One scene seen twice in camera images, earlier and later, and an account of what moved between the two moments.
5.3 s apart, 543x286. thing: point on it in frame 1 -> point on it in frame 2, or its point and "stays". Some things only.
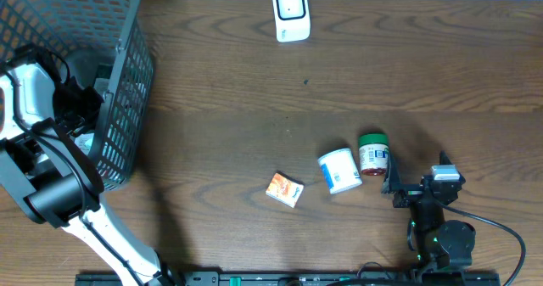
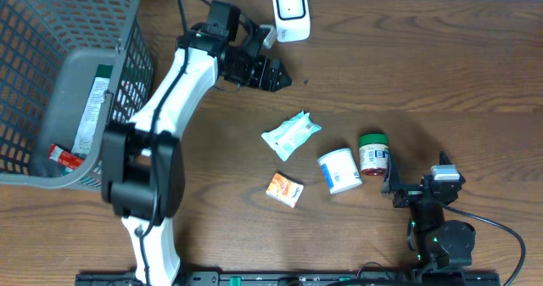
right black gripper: x=408 y=192 stays
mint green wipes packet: x=84 y=142 -> x=286 y=137
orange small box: x=284 y=189 stays
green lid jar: x=373 y=153 stays
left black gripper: x=92 y=113 -> x=264 y=76
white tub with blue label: x=340 y=171 stays
